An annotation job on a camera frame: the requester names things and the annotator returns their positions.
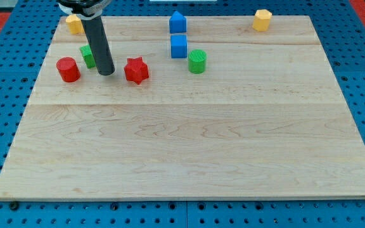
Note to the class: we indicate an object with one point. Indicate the red cylinder block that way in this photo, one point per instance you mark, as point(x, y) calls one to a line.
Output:
point(68, 69)

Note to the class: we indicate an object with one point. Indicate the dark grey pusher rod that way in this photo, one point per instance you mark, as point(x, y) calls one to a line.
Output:
point(97, 40)

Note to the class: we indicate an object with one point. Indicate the yellow hexagon block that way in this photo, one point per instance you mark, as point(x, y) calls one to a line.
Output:
point(261, 20)

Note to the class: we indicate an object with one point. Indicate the green cube block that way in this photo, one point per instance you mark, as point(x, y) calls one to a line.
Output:
point(87, 56)

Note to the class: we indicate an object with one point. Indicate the blue house-shaped block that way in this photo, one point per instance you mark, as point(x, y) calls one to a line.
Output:
point(177, 23)

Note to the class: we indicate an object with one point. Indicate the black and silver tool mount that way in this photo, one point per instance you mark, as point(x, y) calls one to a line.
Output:
point(84, 9)

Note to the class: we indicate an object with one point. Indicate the green cylinder block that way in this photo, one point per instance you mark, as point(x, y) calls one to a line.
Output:
point(197, 60)

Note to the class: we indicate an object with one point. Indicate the red star block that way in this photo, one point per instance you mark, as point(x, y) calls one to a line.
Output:
point(136, 70)

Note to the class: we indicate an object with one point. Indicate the wooden board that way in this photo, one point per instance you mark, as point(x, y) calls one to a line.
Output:
point(266, 120)

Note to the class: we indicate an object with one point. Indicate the yellow block at left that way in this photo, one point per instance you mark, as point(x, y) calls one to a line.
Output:
point(74, 24)

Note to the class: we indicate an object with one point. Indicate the blue cube block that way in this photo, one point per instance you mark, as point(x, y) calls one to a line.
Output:
point(179, 46)

